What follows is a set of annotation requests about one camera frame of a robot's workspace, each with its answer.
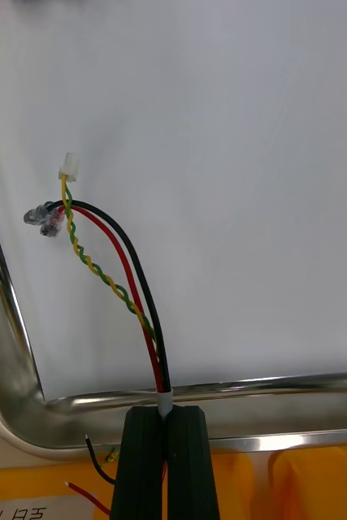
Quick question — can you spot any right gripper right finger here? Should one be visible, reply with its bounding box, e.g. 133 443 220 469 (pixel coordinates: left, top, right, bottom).
165 404 221 520

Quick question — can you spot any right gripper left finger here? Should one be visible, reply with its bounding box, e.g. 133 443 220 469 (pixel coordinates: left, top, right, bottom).
109 405 168 520

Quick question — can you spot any red black green-yellow wire harness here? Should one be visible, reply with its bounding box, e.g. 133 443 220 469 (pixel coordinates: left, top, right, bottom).
23 152 174 517

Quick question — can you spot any steel tray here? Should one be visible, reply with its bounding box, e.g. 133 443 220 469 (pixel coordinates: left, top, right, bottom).
0 172 347 462

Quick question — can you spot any white sheet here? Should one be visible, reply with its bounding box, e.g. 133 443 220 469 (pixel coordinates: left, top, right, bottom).
0 0 347 401

